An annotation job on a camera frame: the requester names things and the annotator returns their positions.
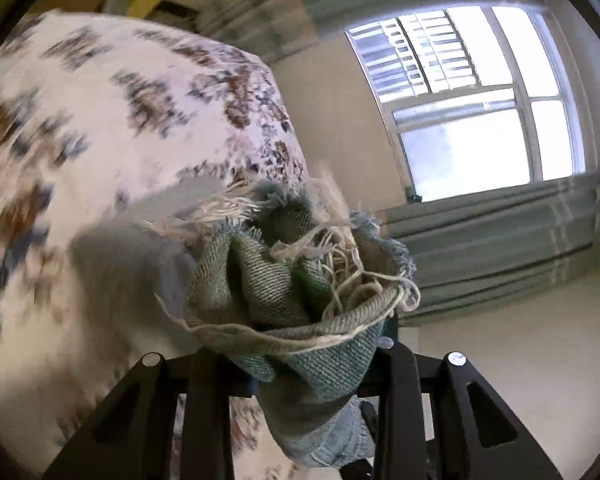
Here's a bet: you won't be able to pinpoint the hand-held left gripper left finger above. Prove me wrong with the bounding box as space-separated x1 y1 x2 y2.
42 346 255 480

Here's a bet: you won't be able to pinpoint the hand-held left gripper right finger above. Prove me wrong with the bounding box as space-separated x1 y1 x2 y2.
352 312 563 480

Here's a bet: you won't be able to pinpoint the frayed blue denim pants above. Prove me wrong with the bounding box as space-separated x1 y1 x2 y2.
142 162 422 470

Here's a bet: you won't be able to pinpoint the grey green curtain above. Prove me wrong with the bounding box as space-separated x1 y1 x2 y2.
380 172 600 328

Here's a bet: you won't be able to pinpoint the floral bed sheet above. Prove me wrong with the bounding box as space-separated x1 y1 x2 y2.
0 10 313 480

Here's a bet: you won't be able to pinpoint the white framed window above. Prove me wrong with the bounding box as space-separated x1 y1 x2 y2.
345 4 598 203

